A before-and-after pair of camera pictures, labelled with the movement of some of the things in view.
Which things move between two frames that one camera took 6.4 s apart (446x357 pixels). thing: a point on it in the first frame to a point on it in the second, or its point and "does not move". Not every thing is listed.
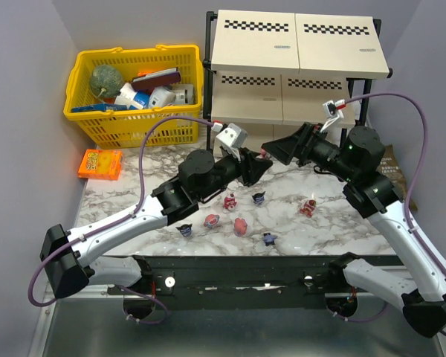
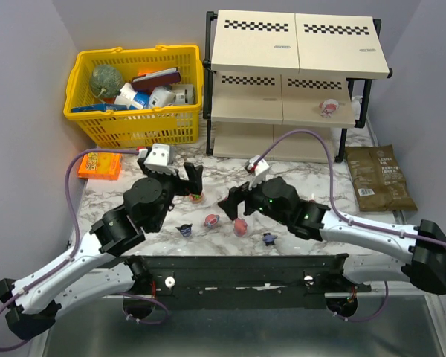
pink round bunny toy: [240, 227] does not move
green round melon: [106, 80] does not move
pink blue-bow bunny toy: [211, 219] does not move
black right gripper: [303, 141] to [243, 198]
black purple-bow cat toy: [185, 230] does not move
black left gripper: [244, 165] to [183, 182]
